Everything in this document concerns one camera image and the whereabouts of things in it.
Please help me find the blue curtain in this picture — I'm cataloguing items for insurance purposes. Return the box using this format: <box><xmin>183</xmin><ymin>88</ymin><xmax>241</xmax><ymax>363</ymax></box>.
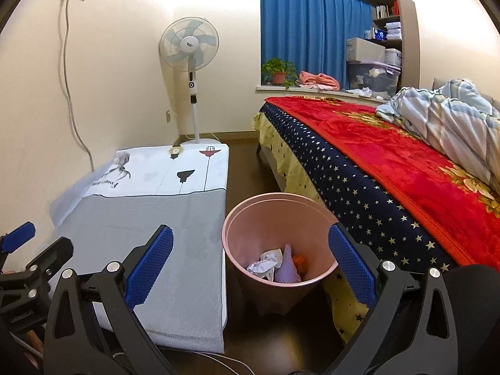
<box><xmin>260</xmin><ymin>0</ymin><xmax>376</xmax><ymax>87</ymax></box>

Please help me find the person's left hand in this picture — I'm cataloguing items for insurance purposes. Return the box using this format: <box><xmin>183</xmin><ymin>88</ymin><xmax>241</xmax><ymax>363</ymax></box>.
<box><xmin>23</xmin><ymin>329</ymin><xmax>44</xmax><ymax>360</ymax></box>

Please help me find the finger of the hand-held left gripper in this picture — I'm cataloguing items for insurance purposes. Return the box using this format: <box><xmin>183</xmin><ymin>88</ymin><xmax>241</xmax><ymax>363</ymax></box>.
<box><xmin>21</xmin><ymin>237</ymin><xmax>75</xmax><ymax>282</ymax></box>
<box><xmin>0</xmin><ymin>221</ymin><xmax>37</xmax><ymax>254</ymax></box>

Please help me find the pink plastic bin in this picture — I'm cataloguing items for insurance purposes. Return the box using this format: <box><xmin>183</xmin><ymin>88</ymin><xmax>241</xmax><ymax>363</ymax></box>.
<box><xmin>222</xmin><ymin>192</ymin><xmax>340</xmax><ymax>317</ymax></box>

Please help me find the wooden bookshelf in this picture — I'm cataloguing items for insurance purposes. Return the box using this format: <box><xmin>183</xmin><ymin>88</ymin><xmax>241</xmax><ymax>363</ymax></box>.
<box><xmin>369</xmin><ymin>0</ymin><xmax>403</xmax><ymax>53</ymax></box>

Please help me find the white floor cable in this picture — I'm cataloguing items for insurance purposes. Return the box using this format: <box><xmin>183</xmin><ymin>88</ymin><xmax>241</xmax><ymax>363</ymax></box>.
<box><xmin>111</xmin><ymin>351</ymin><xmax>256</xmax><ymax>375</ymax></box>

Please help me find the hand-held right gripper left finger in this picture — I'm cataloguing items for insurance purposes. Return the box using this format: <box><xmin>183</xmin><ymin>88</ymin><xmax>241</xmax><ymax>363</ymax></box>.
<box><xmin>43</xmin><ymin>224</ymin><xmax>176</xmax><ymax>375</ymax></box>

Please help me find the purple foam net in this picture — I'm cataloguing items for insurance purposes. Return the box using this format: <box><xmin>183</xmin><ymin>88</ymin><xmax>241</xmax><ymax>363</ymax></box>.
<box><xmin>273</xmin><ymin>243</ymin><xmax>302</xmax><ymax>284</ymax></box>

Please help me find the blue striped duvet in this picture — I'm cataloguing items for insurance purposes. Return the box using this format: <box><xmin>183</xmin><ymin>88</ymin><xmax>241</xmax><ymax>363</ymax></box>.
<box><xmin>376</xmin><ymin>79</ymin><xmax>500</xmax><ymax>196</ymax></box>

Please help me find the potted green plant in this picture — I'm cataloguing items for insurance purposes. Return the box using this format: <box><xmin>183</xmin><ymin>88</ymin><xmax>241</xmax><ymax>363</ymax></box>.
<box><xmin>261</xmin><ymin>58</ymin><xmax>298</xmax><ymax>88</ymax></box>

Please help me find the pink folded cloth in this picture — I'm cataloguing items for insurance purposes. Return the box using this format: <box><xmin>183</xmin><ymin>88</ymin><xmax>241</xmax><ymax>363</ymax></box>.
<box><xmin>297</xmin><ymin>71</ymin><xmax>340</xmax><ymax>91</ymax></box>

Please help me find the white windowsill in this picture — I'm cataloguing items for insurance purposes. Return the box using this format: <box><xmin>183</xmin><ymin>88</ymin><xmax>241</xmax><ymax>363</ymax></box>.
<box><xmin>256</xmin><ymin>85</ymin><xmax>387</xmax><ymax>104</ymax></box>

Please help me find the yellow star bed skirt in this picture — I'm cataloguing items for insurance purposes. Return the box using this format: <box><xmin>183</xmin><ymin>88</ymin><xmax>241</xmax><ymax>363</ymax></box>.
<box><xmin>252</xmin><ymin>111</ymin><xmax>370</xmax><ymax>344</ymax></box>

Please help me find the clear storage box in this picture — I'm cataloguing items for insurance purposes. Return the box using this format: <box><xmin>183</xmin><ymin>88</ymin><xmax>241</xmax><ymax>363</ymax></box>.
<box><xmin>347</xmin><ymin>60</ymin><xmax>402</xmax><ymax>98</ymax></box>

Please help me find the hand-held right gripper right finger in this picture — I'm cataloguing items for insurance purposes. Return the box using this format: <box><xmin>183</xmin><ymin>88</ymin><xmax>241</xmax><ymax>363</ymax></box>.
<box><xmin>326</xmin><ymin>222</ymin><xmax>459</xmax><ymax>375</ymax></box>

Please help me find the white wall cable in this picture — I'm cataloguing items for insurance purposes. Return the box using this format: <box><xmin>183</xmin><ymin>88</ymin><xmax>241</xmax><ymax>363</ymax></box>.
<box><xmin>58</xmin><ymin>0</ymin><xmax>96</xmax><ymax>173</ymax></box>

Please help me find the grey box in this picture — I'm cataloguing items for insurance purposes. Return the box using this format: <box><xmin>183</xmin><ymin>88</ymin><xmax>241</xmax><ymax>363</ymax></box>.
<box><xmin>346</xmin><ymin>37</ymin><xmax>387</xmax><ymax>63</ymax></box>

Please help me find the white paper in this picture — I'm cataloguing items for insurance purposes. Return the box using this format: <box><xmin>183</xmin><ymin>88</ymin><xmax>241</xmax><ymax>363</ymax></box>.
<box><xmin>246</xmin><ymin>248</ymin><xmax>284</xmax><ymax>280</ymax></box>

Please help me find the white standing fan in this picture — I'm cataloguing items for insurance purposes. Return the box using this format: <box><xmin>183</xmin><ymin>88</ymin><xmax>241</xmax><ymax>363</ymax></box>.
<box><xmin>159</xmin><ymin>16</ymin><xmax>221</xmax><ymax>145</ymax></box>

